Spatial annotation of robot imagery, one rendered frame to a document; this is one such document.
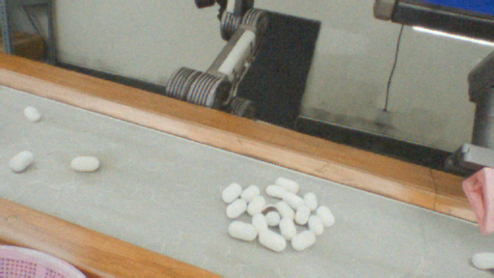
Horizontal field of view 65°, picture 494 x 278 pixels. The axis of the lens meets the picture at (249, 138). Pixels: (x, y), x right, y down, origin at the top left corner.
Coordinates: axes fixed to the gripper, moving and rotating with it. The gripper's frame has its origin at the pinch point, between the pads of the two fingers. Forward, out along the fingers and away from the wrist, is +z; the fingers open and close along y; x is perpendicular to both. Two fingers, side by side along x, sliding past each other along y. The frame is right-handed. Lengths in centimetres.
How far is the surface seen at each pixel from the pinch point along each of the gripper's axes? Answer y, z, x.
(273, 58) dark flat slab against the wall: -66, -124, 154
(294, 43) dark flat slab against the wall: -55, -133, 147
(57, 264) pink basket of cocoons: -44, 21, -12
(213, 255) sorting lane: -31.2, 14.5, -2.6
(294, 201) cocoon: -24.0, 2.8, 5.3
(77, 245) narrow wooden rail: -44.2, 18.7, -9.5
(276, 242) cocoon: -24.5, 10.5, -1.4
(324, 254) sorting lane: -18.3, 9.4, 1.7
